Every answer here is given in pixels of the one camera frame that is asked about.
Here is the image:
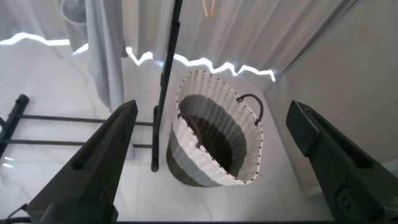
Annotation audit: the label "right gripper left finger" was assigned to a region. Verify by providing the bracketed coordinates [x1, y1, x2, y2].
[26, 99, 139, 223]

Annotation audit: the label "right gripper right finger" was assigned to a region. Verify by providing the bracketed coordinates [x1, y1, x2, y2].
[285, 99, 398, 223]

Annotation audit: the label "pale grey shorts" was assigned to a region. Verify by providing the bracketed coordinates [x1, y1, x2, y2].
[60, 0, 126, 113]

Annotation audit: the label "pink clothes hanger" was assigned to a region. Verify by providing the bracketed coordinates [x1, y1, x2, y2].
[201, 0, 216, 19]

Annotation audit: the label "black clothes rack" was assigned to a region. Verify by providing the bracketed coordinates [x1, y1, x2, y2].
[0, 0, 184, 173]

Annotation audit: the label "white laundry basket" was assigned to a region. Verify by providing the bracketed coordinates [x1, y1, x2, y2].
[165, 70, 265, 189]

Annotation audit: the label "white curtain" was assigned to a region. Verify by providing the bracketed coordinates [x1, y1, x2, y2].
[0, 0, 358, 80]

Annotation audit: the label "black cable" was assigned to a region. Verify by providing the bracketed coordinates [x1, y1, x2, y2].
[0, 203, 29, 224]

